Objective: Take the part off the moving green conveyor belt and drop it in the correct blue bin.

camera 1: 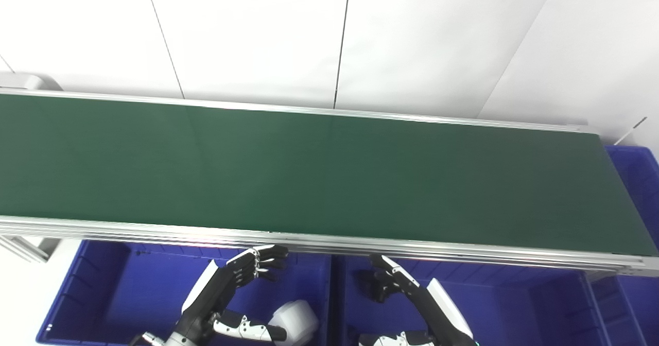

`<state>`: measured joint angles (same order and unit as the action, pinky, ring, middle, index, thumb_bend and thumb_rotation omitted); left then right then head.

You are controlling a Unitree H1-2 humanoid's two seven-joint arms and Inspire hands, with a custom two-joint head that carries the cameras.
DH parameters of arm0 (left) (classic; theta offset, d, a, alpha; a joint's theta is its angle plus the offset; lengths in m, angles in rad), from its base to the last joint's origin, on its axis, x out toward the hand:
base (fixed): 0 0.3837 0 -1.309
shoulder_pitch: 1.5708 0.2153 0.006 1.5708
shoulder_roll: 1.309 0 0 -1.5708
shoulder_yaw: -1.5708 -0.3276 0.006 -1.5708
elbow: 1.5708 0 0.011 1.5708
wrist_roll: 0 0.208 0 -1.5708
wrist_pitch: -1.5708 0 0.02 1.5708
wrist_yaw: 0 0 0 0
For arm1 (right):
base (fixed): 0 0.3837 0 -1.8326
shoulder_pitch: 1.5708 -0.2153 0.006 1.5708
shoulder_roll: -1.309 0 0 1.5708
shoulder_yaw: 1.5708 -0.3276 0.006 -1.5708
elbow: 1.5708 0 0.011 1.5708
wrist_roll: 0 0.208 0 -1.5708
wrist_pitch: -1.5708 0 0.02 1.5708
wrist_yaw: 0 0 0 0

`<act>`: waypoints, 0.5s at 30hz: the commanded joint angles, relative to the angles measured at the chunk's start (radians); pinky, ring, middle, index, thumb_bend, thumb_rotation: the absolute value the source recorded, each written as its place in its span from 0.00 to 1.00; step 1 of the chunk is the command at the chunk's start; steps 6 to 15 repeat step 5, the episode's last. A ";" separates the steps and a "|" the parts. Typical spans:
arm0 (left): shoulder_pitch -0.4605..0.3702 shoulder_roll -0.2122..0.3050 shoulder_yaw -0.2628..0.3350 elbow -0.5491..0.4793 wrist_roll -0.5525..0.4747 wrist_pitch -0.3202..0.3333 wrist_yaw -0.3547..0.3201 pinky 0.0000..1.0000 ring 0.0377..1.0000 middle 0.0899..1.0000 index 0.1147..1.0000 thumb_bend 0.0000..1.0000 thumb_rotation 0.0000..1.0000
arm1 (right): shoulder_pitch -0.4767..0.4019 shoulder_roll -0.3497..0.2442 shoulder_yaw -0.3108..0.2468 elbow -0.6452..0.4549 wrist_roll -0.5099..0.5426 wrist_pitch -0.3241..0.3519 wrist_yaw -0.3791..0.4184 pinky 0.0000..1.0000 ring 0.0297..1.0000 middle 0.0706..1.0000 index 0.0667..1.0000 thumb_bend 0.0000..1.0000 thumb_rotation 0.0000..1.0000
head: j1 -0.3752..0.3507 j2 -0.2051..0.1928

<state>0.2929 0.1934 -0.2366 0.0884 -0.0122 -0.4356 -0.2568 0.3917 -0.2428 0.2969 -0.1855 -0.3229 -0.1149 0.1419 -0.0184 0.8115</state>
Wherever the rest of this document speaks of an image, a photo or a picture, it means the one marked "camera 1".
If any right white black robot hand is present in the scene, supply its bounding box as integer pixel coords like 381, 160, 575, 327
358, 254, 475, 346

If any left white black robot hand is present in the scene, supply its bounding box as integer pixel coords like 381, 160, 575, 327
178, 245, 289, 343

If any blue plastic bin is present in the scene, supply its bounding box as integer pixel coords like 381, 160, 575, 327
36, 239, 333, 346
605, 145, 659, 244
329, 255, 603, 346
582, 273, 659, 346

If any white plastic part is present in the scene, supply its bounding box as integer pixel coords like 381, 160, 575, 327
268, 300, 319, 345

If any green conveyor belt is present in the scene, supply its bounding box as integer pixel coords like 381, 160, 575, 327
0, 94, 658, 256

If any aluminium conveyor support leg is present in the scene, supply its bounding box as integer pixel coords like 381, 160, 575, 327
0, 235, 62, 263

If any grey conveyor motor cover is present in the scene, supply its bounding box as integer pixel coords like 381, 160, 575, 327
0, 73, 62, 93

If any aluminium conveyor side rail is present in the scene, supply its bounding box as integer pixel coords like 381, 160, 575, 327
0, 90, 600, 134
0, 216, 659, 277

